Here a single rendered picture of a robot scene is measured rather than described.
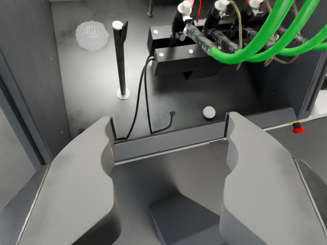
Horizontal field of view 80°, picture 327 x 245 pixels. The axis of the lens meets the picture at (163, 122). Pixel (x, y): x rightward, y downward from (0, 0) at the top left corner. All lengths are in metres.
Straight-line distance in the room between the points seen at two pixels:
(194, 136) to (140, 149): 0.14
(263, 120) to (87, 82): 0.52
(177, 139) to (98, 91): 0.29
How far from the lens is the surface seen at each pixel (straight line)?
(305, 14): 0.32
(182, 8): 0.44
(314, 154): 2.07
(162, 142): 0.47
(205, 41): 0.36
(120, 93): 0.61
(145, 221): 1.47
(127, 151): 0.46
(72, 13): 0.77
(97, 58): 0.67
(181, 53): 0.53
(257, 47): 0.25
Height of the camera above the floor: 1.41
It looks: 75 degrees down
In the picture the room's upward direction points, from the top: 40 degrees clockwise
